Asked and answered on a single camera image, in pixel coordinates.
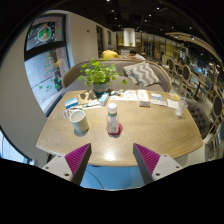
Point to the flat round red coaster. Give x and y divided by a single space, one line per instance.
120 129

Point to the yellow printed card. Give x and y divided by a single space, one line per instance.
174 97

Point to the blue and white small box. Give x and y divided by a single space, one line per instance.
71 102

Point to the white paper napkin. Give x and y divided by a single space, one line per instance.
172 104

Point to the white printed leaflet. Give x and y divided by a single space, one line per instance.
123 95

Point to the grey tufted chair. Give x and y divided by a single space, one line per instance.
198 116

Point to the group of ceiling lights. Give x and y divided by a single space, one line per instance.
156 20

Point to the pill blister pack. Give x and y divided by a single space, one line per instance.
66 114

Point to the white and teal tube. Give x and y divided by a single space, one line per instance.
90 104

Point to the blue printed card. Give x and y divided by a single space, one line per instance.
156 96

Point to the clear plastic water bottle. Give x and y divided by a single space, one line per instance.
112 120

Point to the grey curved sofa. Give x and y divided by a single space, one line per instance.
160 76

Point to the green potted plant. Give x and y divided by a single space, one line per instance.
100 73

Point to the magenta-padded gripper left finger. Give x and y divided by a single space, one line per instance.
60 165

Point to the clear plastic cup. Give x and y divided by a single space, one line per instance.
181 108

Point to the grey chevron cushion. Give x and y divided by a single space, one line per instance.
141 74

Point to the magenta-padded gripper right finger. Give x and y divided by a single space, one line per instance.
163 165

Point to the window with festive stickers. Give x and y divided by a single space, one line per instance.
46 73

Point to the person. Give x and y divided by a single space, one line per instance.
137 56
110 54

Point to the white and orange carton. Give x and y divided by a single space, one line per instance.
144 97

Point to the group of dining chairs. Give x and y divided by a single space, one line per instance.
186 75

